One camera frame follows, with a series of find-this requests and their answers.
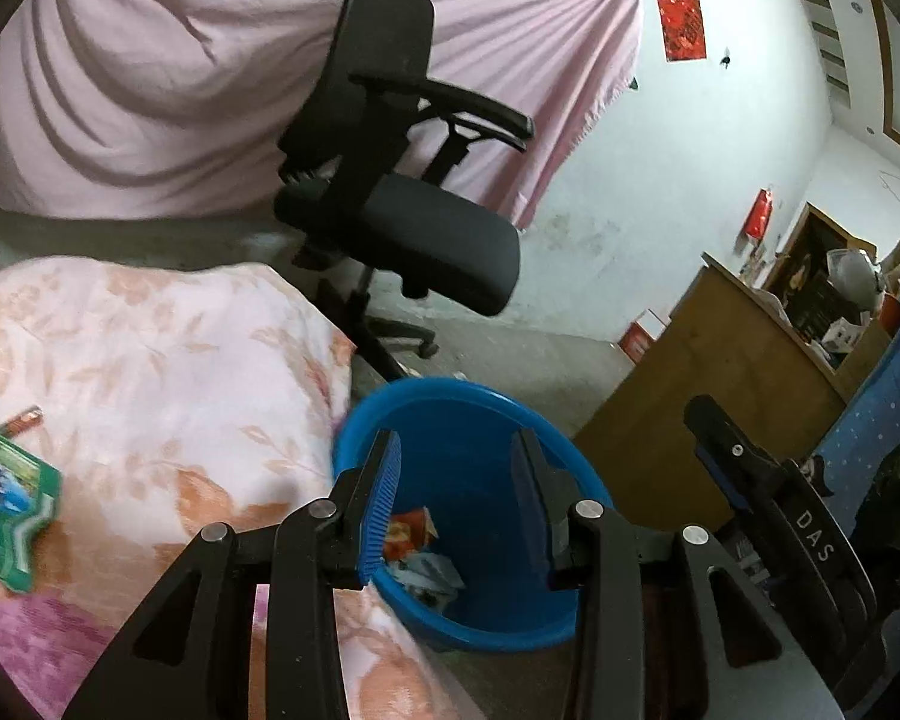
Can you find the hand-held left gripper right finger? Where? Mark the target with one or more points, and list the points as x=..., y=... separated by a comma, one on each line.
x=529, y=495

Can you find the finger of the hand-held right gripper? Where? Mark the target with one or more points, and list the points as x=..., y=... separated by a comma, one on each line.
x=727, y=450

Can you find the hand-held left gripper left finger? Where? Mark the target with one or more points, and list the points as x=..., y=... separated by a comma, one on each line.
x=386, y=495

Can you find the blue plastic bucket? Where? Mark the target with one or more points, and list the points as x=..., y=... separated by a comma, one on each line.
x=457, y=450

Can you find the blue-grey paper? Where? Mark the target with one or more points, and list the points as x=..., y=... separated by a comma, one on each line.
x=431, y=574

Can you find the green snack packet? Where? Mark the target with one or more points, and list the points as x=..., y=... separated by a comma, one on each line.
x=7, y=510

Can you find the wooden cabinet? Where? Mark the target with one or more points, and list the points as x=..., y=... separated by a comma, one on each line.
x=720, y=390

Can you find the red and white carton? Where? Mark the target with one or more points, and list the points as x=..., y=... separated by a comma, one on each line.
x=641, y=334

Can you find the small white box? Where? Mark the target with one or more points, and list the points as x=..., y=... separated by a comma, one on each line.
x=841, y=336

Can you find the blue dotted cloth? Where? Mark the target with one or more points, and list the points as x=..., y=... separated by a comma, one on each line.
x=892, y=390

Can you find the white fan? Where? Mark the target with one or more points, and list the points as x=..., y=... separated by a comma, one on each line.
x=851, y=274

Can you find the red hanging ornament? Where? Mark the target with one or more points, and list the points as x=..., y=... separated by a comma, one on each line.
x=757, y=214

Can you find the pink floral blanket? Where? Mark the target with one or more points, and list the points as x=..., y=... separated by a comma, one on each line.
x=157, y=390

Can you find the black office chair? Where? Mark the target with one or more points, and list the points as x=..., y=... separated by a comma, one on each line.
x=435, y=240

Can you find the pink hanging cloth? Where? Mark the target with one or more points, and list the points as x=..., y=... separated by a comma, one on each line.
x=157, y=90

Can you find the black wall hook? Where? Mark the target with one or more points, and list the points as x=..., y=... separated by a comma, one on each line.
x=726, y=57

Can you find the red square wall poster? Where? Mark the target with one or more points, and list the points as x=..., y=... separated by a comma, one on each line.
x=680, y=25

